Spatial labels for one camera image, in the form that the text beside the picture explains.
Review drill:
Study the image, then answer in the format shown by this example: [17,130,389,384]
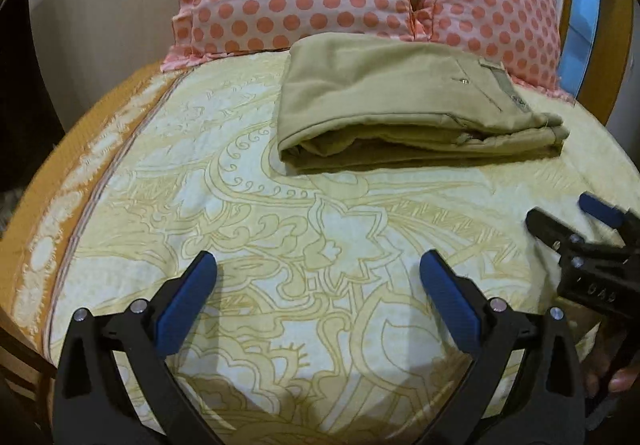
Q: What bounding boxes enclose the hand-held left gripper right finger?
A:
[415,249,589,445]

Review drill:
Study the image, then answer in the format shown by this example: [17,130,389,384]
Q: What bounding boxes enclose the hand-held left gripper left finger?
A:
[52,250,223,445]

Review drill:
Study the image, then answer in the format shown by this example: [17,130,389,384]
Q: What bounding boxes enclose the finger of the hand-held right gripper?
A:
[578,192,640,247]
[525,207,587,257]

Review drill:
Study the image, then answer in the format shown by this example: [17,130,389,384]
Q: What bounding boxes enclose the khaki pants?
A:
[277,32,571,176]

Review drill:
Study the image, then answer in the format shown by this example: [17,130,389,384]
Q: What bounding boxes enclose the person's right hand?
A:
[585,322,640,399]

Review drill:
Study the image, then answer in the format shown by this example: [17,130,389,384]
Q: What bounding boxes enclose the yellow floral bed sheet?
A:
[0,50,640,445]

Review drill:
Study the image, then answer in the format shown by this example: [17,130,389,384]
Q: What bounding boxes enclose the wooden headboard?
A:
[530,0,640,128]

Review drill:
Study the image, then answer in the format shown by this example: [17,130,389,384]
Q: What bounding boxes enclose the blue glass panel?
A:
[560,0,602,93]

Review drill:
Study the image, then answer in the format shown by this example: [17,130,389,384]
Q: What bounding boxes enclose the wooden bed frame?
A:
[0,310,57,407]

